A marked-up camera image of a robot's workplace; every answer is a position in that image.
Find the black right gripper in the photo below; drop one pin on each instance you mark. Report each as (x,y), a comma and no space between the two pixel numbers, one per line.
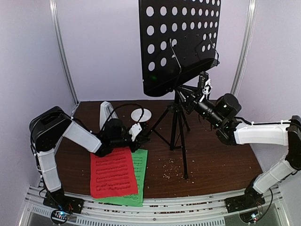
(188,101)

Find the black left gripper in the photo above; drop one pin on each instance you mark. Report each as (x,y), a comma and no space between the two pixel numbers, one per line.
(138,141)

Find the green sheet booklet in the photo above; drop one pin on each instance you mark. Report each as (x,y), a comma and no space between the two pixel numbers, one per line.
(139,158)

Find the white metronome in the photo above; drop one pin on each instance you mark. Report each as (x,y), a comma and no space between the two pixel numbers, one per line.
(105,110)

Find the red music sheet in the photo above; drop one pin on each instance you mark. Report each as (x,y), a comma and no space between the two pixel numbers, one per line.
(113,175)

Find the black music stand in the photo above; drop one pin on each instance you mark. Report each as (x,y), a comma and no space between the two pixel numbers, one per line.
(178,41)

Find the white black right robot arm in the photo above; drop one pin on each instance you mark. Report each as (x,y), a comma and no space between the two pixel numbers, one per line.
(233,130)

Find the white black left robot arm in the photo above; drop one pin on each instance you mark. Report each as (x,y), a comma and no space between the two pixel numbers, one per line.
(46,131)

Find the white orange bowl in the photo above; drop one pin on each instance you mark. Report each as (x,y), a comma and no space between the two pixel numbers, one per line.
(139,115)

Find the left round circuit board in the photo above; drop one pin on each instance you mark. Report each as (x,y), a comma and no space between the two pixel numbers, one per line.
(59,217)

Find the round circuit board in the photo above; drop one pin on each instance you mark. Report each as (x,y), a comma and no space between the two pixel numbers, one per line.
(59,217)
(251,216)

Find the right round circuit board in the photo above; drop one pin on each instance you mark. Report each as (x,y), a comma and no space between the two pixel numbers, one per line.
(251,216)

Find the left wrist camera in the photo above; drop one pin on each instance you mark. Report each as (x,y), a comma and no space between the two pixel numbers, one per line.
(135,133)

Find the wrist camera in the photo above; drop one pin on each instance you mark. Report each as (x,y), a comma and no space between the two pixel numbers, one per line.
(135,133)
(204,84)

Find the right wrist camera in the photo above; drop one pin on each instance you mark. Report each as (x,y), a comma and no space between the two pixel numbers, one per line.
(204,84)

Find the right aluminium frame post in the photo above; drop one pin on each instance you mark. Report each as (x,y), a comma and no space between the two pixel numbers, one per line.
(246,43)

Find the aluminium frame post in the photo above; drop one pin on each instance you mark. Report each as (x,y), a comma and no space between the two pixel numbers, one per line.
(66,70)
(246,43)

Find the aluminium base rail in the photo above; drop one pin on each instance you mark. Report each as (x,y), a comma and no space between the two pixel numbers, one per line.
(204,210)

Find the left aluminium frame post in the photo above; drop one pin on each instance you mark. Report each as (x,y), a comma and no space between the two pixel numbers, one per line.
(66,70)

